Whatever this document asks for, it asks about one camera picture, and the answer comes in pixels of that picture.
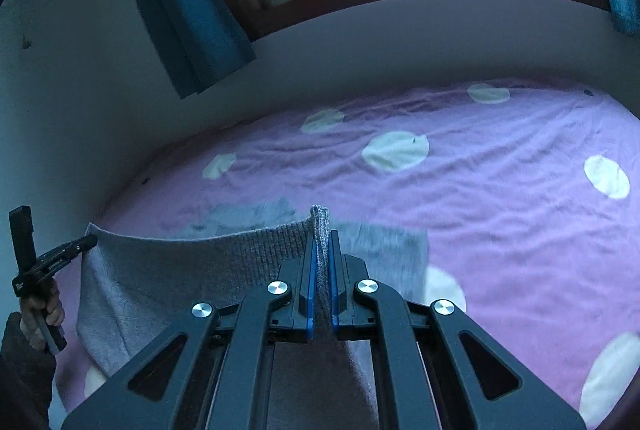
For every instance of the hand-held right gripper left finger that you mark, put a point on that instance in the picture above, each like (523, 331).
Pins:
(240, 360)

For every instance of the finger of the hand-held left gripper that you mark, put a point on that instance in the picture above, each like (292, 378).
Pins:
(65, 257)

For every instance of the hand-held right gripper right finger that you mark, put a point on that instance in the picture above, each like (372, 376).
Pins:
(400, 360)

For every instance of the grey knitted sweater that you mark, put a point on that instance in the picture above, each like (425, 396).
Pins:
(150, 270)

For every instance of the person's left forearm dark sleeve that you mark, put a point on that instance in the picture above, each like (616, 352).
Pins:
(22, 375)

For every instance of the person's left hand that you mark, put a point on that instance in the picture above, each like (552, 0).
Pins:
(35, 322)

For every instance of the pink bed sheet white dots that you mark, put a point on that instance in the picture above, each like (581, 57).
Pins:
(500, 235)

